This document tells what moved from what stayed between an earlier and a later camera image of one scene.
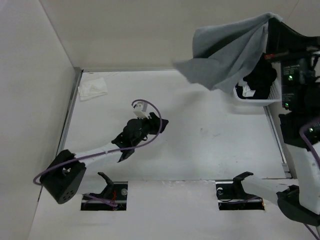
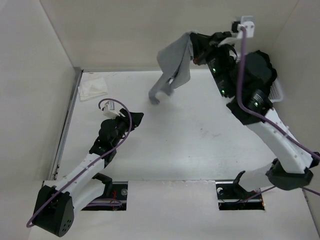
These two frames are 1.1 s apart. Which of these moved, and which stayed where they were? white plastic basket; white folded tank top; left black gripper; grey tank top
Moved: left black gripper; grey tank top
Stayed: white folded tank top; white plastic basket
